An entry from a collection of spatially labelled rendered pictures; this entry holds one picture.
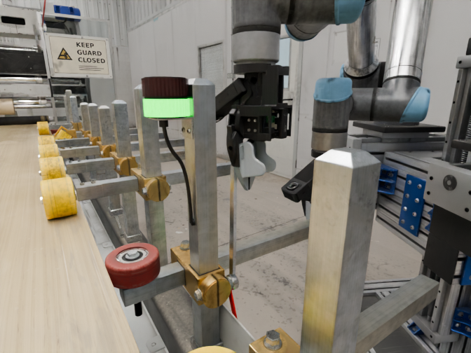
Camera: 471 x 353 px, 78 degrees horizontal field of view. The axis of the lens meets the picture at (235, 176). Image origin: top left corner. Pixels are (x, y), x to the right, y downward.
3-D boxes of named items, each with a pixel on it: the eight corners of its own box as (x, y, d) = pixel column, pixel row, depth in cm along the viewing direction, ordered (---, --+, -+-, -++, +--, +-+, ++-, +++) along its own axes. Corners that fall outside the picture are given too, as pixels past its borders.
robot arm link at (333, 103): (356, 78, 63) (351, 76, 56) (351, 129, 66) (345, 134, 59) (319, 79, 67) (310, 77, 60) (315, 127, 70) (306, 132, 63)
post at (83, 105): (99, 194, 158) (87, 102, 145) (100, 195, 155) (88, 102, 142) (92, 195, 156) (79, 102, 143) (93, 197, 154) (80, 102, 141)
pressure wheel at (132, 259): (154, 291, 54) (149, 234, 51) (170, 319, 47) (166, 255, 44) (108, 309, 50) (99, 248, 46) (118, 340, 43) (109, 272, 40)
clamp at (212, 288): (195, 263, 59) (194, 240, 57) (231, 302, 48) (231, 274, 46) (168, 272, 56) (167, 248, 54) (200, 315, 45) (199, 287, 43)
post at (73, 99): (85, 169, 198) (75, 95, 185) (86, 170, 195) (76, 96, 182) (80, 170, 196) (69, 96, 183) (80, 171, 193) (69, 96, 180)
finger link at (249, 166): (260, 199, 48) (261, 143, 46) (231, 192, 52) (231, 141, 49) (270, 195, 51) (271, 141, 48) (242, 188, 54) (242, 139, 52)
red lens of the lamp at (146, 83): (178, 96, 43) (177, 80, 42) (196, 96, 38) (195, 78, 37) (137, 96, 40) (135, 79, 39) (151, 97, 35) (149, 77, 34)
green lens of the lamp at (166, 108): (179, 113, 43) (179, 98, 43) (197, 115, 39) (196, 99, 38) (138, 115, 40) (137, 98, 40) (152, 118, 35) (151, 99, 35)
